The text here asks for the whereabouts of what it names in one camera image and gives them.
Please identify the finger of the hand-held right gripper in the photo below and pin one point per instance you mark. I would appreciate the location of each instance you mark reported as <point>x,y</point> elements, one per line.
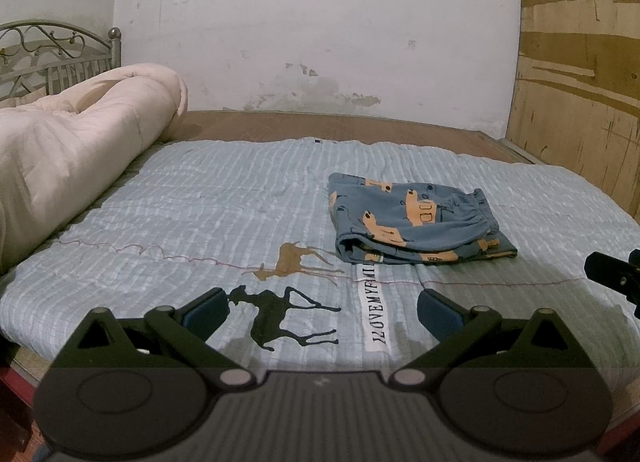
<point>602,267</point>

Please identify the plywood panel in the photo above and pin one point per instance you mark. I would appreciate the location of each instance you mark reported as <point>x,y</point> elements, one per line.
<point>585,82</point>

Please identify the red bed frame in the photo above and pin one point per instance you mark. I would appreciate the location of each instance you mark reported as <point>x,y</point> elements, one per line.
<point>11,407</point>

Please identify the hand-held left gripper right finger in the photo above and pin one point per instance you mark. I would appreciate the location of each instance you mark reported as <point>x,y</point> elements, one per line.
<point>440,314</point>

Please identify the metal scrollwork headboard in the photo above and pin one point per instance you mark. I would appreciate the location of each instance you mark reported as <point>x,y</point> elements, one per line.
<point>55,49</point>

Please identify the light blue striped blanket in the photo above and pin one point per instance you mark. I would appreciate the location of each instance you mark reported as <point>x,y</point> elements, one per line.
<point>200,212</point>

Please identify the beige rolled quilt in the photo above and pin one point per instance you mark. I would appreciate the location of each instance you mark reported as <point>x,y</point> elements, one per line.
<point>65,152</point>

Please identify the blue pants with orange print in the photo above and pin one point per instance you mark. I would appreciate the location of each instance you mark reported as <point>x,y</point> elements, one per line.
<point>420,222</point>

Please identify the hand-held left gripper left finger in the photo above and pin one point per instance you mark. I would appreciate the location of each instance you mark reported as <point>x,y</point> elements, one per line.
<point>207,314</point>

